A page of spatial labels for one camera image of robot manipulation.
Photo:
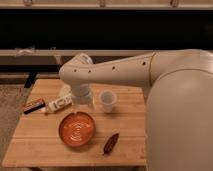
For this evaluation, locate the wooden cutting board table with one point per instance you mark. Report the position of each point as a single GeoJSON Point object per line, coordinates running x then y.
{"type": "Point", "coordinates": [36, 143]}

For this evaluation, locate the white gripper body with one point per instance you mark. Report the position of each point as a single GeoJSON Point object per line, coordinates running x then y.
{"type": "Point", "coordinates": [81, 94]}

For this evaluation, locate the brown black brush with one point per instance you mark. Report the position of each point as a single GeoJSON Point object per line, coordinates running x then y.
{"type": "Point", "coordinates": [33, 106]}

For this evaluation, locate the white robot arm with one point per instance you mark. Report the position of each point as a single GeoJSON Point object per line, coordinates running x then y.
{"type": "Point", "coordinates": [179, 106]}

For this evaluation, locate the orange ceramic bowl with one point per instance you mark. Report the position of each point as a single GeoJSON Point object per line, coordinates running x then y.
{"type": "Point", "coordinates": [77, 129]}

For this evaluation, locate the white plastic cup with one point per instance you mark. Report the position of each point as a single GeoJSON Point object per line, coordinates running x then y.
{"type": "Point", "coordinates": [108, 100]}

